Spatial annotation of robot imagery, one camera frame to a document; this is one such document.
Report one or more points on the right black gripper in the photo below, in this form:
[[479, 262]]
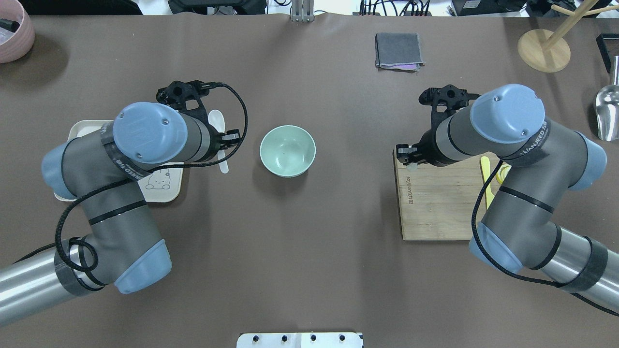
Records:
[[427, 147]]

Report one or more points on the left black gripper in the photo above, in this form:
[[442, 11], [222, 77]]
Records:
[[230, 138]]

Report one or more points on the white ceramic spoon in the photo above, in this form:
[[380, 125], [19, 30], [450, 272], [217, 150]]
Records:
[[216, 119]]

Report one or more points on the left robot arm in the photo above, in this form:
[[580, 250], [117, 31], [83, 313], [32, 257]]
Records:
[[108, 235]]

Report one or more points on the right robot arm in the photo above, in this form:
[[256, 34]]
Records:
[[516, 234]]

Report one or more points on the mint green bowl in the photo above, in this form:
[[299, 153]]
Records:
[[287, 151]]

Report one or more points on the pink bowl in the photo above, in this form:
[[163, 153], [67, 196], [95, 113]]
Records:
[[17, 31]]

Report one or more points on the wooden cutting board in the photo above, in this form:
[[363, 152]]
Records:
[[436, 203]]

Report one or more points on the yellow plastic knife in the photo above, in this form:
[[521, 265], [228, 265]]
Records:
[[487, 178]]

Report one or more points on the white rabbit tray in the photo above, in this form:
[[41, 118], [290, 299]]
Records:
[[161, 186]]

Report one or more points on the lower lemon slice stack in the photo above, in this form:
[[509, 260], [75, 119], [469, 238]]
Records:
[[502, 173]]

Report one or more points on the grey folded cloth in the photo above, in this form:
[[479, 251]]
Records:
[[398, 51]]

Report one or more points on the wooden mug tree stand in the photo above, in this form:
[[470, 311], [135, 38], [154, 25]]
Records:
[[547, 51]]

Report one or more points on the metal scoop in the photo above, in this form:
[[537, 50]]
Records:
[[607, 106]]

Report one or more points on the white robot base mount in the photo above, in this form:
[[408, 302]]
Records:
[[335, 339]]

